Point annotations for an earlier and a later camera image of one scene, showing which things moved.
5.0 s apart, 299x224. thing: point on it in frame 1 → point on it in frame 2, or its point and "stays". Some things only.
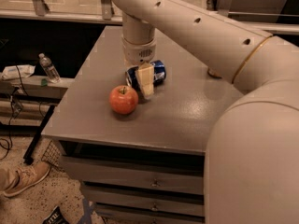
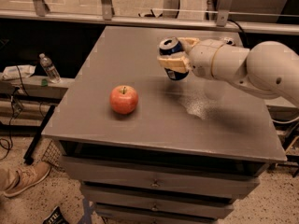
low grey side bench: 28,102 stays
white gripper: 139,53 → 202,60
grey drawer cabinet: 147,166 stays
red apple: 123,99 stays
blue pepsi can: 159,75 → 171,45
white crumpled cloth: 11,72 stays
